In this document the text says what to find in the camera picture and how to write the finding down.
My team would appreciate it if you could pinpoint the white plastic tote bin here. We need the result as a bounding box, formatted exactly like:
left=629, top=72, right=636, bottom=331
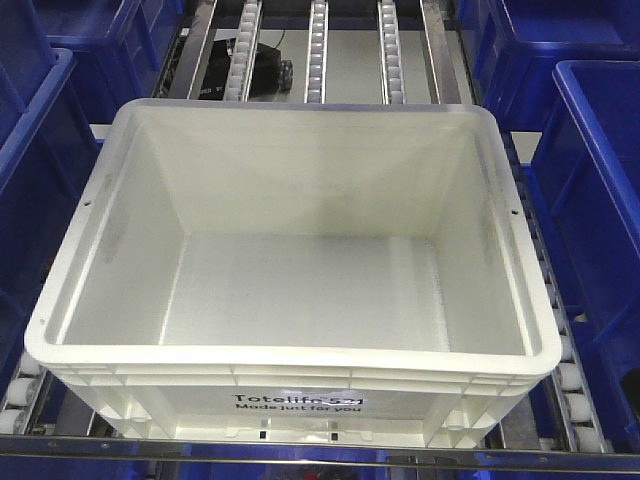
left=25, top=99, right=562, bottom=448

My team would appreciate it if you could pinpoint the black device under shelf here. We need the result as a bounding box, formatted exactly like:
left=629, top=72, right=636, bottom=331
left=197, top=39, right=296, bottom=99

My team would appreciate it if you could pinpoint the blue bin front right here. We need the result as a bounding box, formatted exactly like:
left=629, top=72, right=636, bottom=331
left=531, top=60, right=639, bottom=451

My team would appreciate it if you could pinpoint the blue bin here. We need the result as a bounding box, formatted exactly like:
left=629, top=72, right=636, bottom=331
left=454, top=0, right=639, bottom=132
left=531, top=60, right=639, bottom=451
left=1, top=49, right=99, bottom=386
left=1, top=0, right=184, bottom=124

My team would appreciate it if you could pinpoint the blue bin back right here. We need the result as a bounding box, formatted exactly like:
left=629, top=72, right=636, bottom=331
left=454, top=0, right=639, bottom=132

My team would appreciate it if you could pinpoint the blue bin back left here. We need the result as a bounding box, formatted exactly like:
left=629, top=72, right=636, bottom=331
left=1, top=0, right=184, bottom=124

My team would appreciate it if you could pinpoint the blue bin front left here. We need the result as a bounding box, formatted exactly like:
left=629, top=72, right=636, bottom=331
left=1, top=49, right=99, bottom=386

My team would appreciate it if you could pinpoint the centre white roller track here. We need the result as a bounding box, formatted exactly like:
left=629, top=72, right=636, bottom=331
left=304, top=0, right=329, bottom=104

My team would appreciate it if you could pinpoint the white roller track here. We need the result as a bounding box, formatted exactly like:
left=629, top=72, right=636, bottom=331
left=377, top=0, right=406, bottom=105
left=223, top=0, right=262, bottom=102
left=304, top=0, right=329, bottom=104

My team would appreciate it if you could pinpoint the left white roller track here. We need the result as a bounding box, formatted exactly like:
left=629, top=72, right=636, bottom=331
left=223, top=0, right=262, bottom=102

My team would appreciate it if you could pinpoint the right white roller track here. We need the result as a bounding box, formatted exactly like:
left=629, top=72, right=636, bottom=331
left=377, top=0, right=406, bottom=105

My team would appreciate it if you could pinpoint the side roller track right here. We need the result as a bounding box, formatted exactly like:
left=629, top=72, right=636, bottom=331
left=501, top=133, right=610, bottom=454

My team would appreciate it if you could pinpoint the side roller track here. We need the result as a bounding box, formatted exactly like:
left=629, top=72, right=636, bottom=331
left=501, top=133, right=610, bottom=454
left=1, top=350, right=51, bottom=435

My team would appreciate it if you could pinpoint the side roller track left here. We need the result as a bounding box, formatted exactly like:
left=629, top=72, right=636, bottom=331
left=1, top=350, right=51, bottom=435

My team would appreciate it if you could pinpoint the steel front shelf rail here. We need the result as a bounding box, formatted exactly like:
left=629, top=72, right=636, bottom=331
left=1, top=435, right=639, bottom=475

